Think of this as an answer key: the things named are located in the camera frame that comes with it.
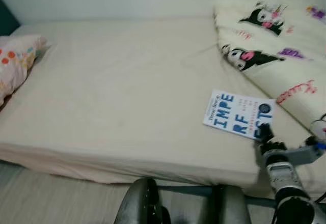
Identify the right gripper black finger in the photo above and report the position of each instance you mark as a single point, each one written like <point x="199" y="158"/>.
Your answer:
<point x="271" y="132"/>
<point x="263" y="135"/>

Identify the white book with blue letters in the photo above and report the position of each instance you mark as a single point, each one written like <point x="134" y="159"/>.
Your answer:
<point x="229" y="109"/>

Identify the pink pillow with dotted print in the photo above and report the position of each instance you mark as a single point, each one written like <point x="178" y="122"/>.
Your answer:
<point x="15" y="61"/>

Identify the cream blanket with cartoon print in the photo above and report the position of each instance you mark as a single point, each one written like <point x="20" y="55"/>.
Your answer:
<point x="285" y="46"/>

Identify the mattress with cream sheet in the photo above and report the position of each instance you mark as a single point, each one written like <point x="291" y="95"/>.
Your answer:
<point x="127" y="91"/>

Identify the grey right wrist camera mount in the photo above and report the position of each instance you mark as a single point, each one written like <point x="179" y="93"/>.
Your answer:
<point x="305" y="152"/>

